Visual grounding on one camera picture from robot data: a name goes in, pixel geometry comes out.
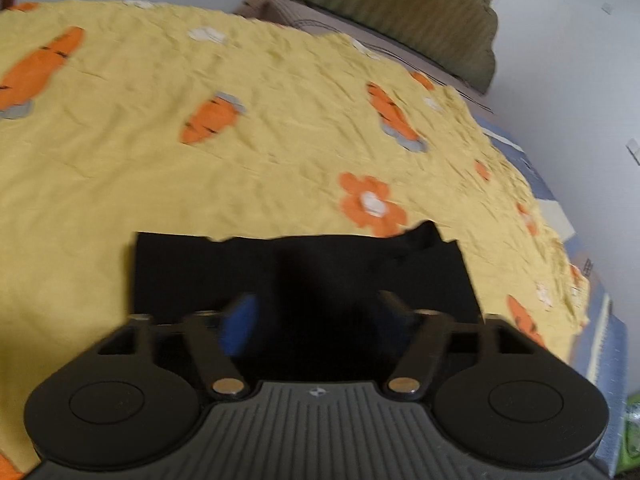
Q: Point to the blue patterned bed sheet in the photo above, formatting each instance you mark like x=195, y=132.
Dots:
x=600, y=352

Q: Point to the yellow carrot print quilt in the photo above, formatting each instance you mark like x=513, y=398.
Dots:
x=160, y=118

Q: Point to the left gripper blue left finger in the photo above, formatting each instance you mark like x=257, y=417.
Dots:
x=215, y=338

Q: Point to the green package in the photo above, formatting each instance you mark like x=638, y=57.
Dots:
x=629, y=455

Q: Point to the black pants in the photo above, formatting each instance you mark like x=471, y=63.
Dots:
x=320, y=316

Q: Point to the brown striped pillow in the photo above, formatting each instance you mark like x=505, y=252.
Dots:
x=298, y=15

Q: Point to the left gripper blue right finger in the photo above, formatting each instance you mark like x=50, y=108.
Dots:
x=429, y=332

